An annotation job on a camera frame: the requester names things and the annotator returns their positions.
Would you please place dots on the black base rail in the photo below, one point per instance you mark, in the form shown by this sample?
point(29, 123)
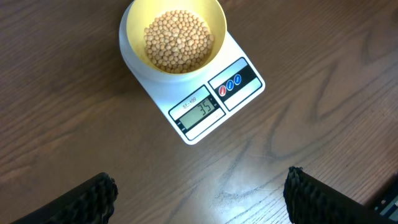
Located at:
point(384, 201)

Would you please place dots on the soybeans in bowl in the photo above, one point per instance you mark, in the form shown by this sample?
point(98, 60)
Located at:
point(178, 41)

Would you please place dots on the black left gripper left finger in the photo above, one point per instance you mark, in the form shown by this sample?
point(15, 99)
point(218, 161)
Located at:
point(91, 202)

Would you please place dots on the pale yellow plastic bowl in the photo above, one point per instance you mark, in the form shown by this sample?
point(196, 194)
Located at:
point(143, 12)

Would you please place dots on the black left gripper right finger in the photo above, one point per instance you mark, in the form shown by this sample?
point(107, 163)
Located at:
point(309, 201)

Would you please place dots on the white digital kitchen scale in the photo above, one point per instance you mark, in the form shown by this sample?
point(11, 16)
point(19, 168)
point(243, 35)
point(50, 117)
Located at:
point(196, 103)

